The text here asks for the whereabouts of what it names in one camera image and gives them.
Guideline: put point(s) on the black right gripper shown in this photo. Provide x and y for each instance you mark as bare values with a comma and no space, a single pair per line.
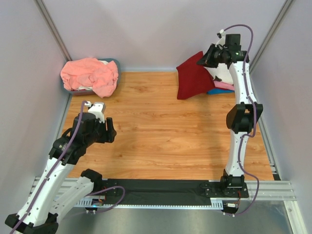
207,60

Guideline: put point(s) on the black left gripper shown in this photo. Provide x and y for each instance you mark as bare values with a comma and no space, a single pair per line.
111,132

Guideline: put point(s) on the dark red t-shirt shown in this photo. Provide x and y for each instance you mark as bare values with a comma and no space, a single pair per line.
193,79

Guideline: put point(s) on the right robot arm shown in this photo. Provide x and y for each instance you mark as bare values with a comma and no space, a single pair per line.
241,120

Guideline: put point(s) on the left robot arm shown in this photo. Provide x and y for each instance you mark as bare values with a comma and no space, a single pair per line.
44,211

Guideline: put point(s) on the white folded printed t-shirt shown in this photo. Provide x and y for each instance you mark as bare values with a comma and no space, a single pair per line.
221,73

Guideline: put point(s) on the pink folded t-shirt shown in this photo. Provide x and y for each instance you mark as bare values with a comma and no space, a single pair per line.
222,85

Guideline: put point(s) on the blue folded t-shirt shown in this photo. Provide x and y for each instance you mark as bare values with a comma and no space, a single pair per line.
216,91

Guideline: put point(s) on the blue-grey laundry basket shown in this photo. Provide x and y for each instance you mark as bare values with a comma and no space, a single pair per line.
115,63

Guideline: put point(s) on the black base mat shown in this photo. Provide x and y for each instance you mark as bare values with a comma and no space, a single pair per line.
173,192

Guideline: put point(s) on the pink crumpled t-shirt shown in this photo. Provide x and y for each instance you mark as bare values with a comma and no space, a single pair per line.
90,75

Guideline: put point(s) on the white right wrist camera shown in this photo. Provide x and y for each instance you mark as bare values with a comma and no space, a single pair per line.
221,42

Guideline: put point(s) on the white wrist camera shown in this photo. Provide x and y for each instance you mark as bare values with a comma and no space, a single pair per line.
221,42
97,109

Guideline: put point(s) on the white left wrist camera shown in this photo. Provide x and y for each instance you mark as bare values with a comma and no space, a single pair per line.
97,109

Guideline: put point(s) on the right aluminium frame post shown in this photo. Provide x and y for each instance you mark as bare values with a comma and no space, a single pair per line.
271,32

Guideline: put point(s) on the aluminium frame post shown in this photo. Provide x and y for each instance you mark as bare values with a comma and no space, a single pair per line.
53,29
271,32

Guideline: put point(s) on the left aluminium frame post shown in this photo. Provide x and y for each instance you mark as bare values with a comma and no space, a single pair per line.
53,29

